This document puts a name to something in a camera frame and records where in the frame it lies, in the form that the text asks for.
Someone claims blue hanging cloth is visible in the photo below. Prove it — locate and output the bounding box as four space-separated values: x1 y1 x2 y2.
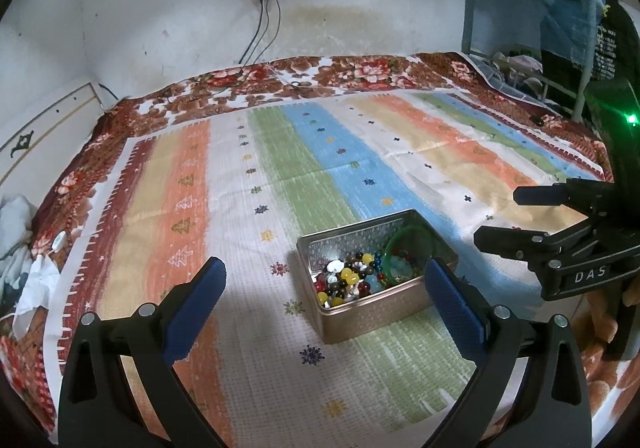
472 0 601 74

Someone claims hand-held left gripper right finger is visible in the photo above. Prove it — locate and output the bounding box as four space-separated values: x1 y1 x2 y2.
422 258 593 448

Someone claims pale blue bead bracelet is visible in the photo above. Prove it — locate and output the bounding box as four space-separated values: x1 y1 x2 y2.
367 255 416 291

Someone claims multicolour glass bead bracelet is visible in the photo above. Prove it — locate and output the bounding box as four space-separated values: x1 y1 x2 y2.
350 250 401 289

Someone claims striped woven mat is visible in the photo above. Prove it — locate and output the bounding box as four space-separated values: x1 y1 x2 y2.
42 90 616 448

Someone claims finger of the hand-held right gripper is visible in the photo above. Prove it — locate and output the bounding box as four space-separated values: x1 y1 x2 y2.
512 178 616 219
472 223 601 279

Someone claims pile of colourful beads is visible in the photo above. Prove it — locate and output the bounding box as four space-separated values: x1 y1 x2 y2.
316 252 381 306

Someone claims grey cloth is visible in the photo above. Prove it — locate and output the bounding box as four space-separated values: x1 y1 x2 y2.
0 193 36 289

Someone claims white headboard panel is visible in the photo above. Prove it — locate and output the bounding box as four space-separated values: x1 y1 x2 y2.
0 80 108 186

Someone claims green jade bangle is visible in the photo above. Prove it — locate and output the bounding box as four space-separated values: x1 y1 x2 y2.
384 225 433 289

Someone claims metal clothes rack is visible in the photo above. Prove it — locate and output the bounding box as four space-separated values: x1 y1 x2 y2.
462 0 601 124

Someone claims pile of clothes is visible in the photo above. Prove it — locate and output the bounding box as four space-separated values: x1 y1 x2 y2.
480 50 566 104

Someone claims black printed shirt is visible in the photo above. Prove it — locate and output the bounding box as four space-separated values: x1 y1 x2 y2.
590 0 640 89

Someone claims metal tin box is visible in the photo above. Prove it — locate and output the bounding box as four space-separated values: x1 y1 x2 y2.
296 209 459 345

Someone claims white cloth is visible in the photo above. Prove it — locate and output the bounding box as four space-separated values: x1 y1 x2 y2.
10 253 63 329

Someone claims black cable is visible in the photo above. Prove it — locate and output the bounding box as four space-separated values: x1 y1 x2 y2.
239 0 266 65
245 0 282 66

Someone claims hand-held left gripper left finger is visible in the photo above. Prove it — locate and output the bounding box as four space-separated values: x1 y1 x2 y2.
57 256 228 448

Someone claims white shell bracelet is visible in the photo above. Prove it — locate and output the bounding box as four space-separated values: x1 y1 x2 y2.
320 260 361 279

